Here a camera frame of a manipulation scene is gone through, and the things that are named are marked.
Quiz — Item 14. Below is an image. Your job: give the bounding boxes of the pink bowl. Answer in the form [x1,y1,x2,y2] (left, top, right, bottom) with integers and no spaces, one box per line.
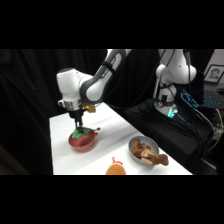
[68,127,97,153]

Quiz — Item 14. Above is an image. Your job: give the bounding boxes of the blue lit device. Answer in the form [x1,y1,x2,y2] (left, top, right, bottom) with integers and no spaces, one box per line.
[180,88,200,110]

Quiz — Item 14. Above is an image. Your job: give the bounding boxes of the orange plush toy red loop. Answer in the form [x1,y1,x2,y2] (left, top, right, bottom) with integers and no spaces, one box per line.
[105,156,128,176]

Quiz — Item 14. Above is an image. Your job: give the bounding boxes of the grey metal bowl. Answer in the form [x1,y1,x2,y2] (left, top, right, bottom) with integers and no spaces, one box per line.
[128,135,161,166]

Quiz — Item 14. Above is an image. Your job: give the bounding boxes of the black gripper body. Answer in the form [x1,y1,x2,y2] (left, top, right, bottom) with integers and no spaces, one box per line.
[68,108,84,124]

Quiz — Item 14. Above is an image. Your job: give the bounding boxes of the small green light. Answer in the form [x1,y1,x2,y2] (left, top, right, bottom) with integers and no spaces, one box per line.
[166,107,179,120]

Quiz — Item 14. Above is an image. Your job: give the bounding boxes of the black robot stand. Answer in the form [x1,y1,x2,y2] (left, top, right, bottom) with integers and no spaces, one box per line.
[123,97,215,176]

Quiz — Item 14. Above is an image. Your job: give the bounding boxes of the tan wrist camera box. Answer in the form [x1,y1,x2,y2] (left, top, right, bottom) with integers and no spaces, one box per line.
[81,102,97,114]

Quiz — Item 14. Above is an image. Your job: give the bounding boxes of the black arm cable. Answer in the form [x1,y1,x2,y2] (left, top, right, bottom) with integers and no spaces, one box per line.
[105,49,176,111]

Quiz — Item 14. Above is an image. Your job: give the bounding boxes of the black curtain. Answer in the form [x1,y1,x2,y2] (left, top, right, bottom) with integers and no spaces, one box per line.
[0,49,161,176]

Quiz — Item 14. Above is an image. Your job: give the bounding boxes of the backlit keyboard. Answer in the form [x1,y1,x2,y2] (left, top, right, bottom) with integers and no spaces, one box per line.
[202,92,222,109]

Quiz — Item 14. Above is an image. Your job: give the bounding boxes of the framed portrait picture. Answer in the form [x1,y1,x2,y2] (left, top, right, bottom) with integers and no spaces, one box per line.
[203,64,224,85]

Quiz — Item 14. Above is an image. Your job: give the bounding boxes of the brown plush toy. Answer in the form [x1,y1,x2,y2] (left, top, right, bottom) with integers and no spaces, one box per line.
[131,139,170,167]

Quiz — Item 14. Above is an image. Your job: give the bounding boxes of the yellow cable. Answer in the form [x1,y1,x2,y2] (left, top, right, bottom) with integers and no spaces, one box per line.
[207,107,224,152]

